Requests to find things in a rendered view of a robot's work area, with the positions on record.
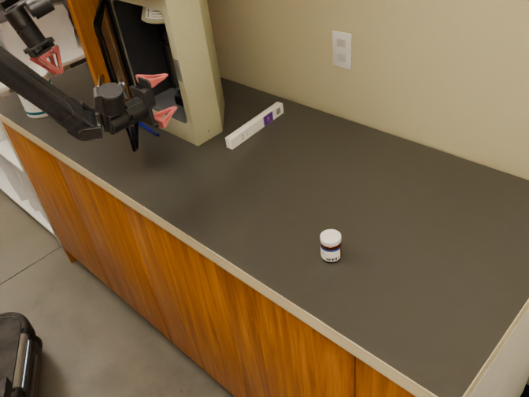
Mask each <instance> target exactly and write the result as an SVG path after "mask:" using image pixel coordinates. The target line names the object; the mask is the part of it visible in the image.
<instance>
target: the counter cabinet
mask: <svg viewBox="0 0 529 397"><path fill-rule="evenodd" d="M2 123H3V125H4V127H5V129H6V131H7V133H8V135H9V137H10V139H11V142H12V144H13V146H14V148H15V150H16V152H17V154H18V156H19V158H20V160H21V162H22V164H23V166H24V168H25V170H26V172H27V174H28V177H29V179H30V181H31V183H32V185H33V187H34V189H35V191H36V193H37V195H38V197H39V199H40V201H41V203H42V204H43V208H44V210H45V211H46V214H47V216H48V218H49V219H50V222H51V224H52V225H53V227H54V230H55V232H56V233H57V236H58V239H59V240H60V242H61V245H62V246H63V248H64V250H65V253H66V254H67V256H68V259H69V261H70V262H71V263H73V262H74V261H76V260H78V261H79V262H80V263H81V264H83V265H84V266H85V267H86V268H87V269H89V270H90V271H91V272H92V273H93V274H94V275H95V276H96V277H97V278H98V279H99V280H101V281H102V282H103V283H104V284H105V285H107V286H108V287H109V288H110V289H111V290H113V291H114V292H115V293H116V294H117V295H119V296H120V297H121V298H122V299H123V300H124V301H125V302H126V303H127V304H128V305H129V306H131V307H132V308H133V309H134V310H135V311H137V312H138V313H139V314H140V315H141V316H142V317H144V318H145V319H146V320H147V321H148V322H149V323H151V324H152V326H154V327H155V328H156V329H157V330H158V331H159V332H161V333H162V334H163V335H164V336H165V337H167V338H168V339H169V340H170V341H171V342H172V343H174V344H175V345H176V346H177V347H178V348H179V349H180V350H181V351H182V352H183V353H185V354H186V355H187V356H188V357H189V358H191V359H192V360H193V361H194V362H195V363H196V364H198V365H199V366H200V367H201V368H202V369H204V370H205V371H206V372H207V373H208V374H209V375H210V376H211V377H212V378H213V379H214V380H216V381H217V382H218V383H219V384H221V385H222V386H223V387H224V388H225V389H226V390H228V391H229V392H230V393H231V394H232V395H233V396H234V397H416V396H414V395H413V394H411V393H410V392H408V391H406V390H405V389H404V388H402V387H401V386H399V385H398V384H396V383H394V382H393V381H392V380H390V379H389V378H387V377H385V376H384V375H383V374H382V373H379V372H378V371H376V370H375V369H373V368H372V367H371V366H369V365H367V364H366V363H364V362H363V361H361V360H360V359H359V358H357V357H355V356H354V355H352V354H351V353H350V352H348V351H346V350H345V349H343V348H342V347H340V346H339V345H338V344H336V343H334V342H333V341H331V340H330V339H328V338H327V337H326V336H324V335H322V334H321V333H319V332H318V331H317V330H315V329H314V328H312V327H310V326H309V325H307V324H306V323H305V322H303V321H301V320H300V319H298V318H297V317H295V316H294V315H293V314H291V313H289V312H288V311H286V310H285V309H284V308H282V307H281V306H279V305H277V304H276V303H274V302H273V301H272V300H270V299H268V298H266V297H265V296H263V295H262V294H261V293H259V292H258V291H256V290H254V289H253V288H252V287H250V286H249V285H247V284H245V283H244V282H242V281H241V280H240V279H238V278H237V277H235V276H233V275H232V274H230V273H229V272H228V271H226V270H225V269H223V268H221V267H220V266H218V265H217V264H216V263H214V262H212V261H211V260H209V259H208V258H207V257H205V256H204V255H202V254H200V253H199V252H197V251H196V250H195V249H193V248H192V247H190V246H188V245H187V244H185V243H184V242H183V241H181V240H180V239H178V238H176V237H175V236H174V235H172V234H171V233H169V232H167V231H166V230H164V229H163V228H162V227H160V226H159V225H157V224H155V223H154V222H152V221H151V220H150V219H148V218H147V217H144V216H143V215H142V214H140V213H139V212H137V211H136V210H134V209H132V208H131V207H130V206H128V205H127V204H125V203H124V202H122V201H120V200H119V199H118V198H116V197H115V196H113V195H111V194H110V193H109V192H107V191H106V190H104V189H103V188H101V187H99V186H98V185H97V184H95V183H94V182H92V181H91V180H89V179H87V178H86V177H85V176H83V175H82V174H80V173H78V172H77V171H76V170H75V169H73V168H71V167H70V166H68V165H66V164H65V163H64V162H63V161H61V160H59V159H58V158H56V157H54V156H53V155H52V154H50V153H49V152H47V151H46V150H44V149H43V148H42V147H40V146H38V145H37V144H35V143H33V142H32V141H31V140H30V139H28V138H26V137H25V136H23V135H21V134H20V133H19V132H17V131H16V130H14V129H13V128H11V127H10V126H8V125H7V124H5V123H4V122H2ZM528 377H529V307H528V309H527V311H526V312H525V314H524V315H523V316H522V318H521V319H520V321H519V323H518V324H517V326H516V327H515V328H514V330H513V331H512V333H511V335H510V336H509V338H508V339H507V340H506V342H505V344H504V345H503V347H502V348H501V349H500V351H499V352H498V354H497V356H496V357H495V359H494V360H493V361H492V363H491V364H490V366H489V368H488V369H487V371H486V372H485V373H484V375H483V377H482V378H481V380H480V381H479V383H478V384H477V385H476V387H475V389H474V390H473V392H472V393H471V394H470V396H469V397H521V396H522V394H523V390H524V388H525V385H526V383H527V380H528Z"/></svg>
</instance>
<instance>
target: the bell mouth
mask: <svg viewBox="0 0 529 397"><path fill-rule="evenodd" d="M141 19H142V20H143V21H144V22H146V23H150V24H164V23H165V21H164V18H163V16H162V14H161V12H160V11H159V10H157V9H151V8H147V7H144V6H143V8H142V16H141Z"/></svg>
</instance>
